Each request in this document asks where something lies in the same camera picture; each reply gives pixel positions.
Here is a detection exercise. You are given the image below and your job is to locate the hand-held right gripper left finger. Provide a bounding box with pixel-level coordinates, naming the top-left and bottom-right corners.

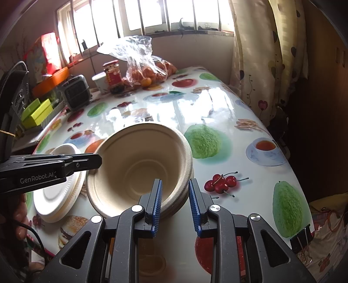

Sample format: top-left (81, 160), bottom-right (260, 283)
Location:
top-left (41, 178), bottom-right (164, 283)

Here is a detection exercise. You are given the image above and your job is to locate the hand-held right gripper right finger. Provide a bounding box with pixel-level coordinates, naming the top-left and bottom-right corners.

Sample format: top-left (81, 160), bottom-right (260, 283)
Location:
top-left (188, 178), bottom-right (317, 283)

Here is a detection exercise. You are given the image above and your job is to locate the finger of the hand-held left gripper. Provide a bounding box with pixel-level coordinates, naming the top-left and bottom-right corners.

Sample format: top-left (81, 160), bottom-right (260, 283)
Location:
top-left (64, 153), bottom-right (103, 173)

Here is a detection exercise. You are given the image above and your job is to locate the white foam plate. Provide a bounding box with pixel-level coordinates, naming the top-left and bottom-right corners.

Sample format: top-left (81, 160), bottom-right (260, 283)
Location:
top-left (33, 147), bottom-right (86, 224)
top-left (41, 144), bottom-right (82, 210)

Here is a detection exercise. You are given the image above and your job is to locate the person's left hand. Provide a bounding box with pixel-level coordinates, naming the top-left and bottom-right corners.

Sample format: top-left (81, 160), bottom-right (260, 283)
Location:
top-left (15, 190), bottom-right (29, 240)

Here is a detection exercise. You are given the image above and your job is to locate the grey flat box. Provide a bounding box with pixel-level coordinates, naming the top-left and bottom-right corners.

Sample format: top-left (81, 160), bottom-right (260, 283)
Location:
top-left (12, 124), bottom-right (52, 153)

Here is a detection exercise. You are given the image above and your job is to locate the striped box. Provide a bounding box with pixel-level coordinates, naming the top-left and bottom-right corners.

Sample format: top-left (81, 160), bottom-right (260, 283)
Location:
top-left (41, 105), bottom-right (68, 127)

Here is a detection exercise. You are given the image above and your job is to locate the green box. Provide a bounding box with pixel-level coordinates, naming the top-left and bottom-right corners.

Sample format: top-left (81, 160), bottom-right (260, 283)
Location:
top-left (21, 98), bottom-right (41, 121)
top-left (30, 99), bottom-right (54, 128)

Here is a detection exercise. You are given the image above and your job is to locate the grey portable heater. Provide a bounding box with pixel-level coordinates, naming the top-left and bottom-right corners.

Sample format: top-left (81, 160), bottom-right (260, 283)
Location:
top-left (60, 75), bottom-right (91, 111)

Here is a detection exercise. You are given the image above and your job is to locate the white plastic tub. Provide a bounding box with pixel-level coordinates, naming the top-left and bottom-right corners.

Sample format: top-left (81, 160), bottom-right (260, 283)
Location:
top-left (92, 72), bottom-right (109, 94)

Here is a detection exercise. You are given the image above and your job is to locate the glass jar with red lid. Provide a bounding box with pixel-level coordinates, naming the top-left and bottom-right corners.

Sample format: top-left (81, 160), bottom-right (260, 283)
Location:
top-left (103, 60), bottom-right (123, 94)

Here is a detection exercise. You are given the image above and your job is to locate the orange tray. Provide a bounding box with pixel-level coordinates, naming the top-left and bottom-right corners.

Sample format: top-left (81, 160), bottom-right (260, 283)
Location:
top-left (32, 67), bottom-right (70, 97)

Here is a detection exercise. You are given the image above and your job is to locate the fruit-printed tablecloth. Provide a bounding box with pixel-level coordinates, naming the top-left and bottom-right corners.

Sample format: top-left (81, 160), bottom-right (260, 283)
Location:
top-left (27, 65), bottom-right (316, 283)

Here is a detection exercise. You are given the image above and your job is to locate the clear bag of oranges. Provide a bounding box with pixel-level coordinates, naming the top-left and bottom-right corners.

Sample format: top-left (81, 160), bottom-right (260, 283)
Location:
top-left (97, 35), bottom-right (177, 88)

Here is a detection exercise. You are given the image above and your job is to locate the black binder clip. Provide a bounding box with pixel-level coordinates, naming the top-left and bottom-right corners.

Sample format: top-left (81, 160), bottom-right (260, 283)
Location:
top-left (289, 224), bottom-right (313, 262)

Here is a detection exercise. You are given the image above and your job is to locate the red bag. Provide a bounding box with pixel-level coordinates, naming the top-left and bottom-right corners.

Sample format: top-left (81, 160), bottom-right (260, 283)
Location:
top-left (35, 33), bottom-right (62, 78)

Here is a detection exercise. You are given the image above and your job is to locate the patterned fabric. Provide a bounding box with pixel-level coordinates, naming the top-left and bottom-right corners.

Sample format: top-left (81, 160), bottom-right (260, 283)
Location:
top-left (296, 190), bottom-right (348, 283)

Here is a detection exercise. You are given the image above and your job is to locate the window grille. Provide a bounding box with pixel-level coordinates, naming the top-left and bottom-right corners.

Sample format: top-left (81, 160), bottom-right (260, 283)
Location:
top-left (56, 0), bottom-right (236, 66)

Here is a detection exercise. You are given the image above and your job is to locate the patterned curtain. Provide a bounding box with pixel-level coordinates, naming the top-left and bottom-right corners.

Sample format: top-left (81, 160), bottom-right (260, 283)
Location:
top-left (230, 0), bottom-right (309, 128)

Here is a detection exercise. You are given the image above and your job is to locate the black cable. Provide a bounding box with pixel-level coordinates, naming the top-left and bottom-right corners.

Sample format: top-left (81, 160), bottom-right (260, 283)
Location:
top-left (13, 219), bottom-right (47, 251)

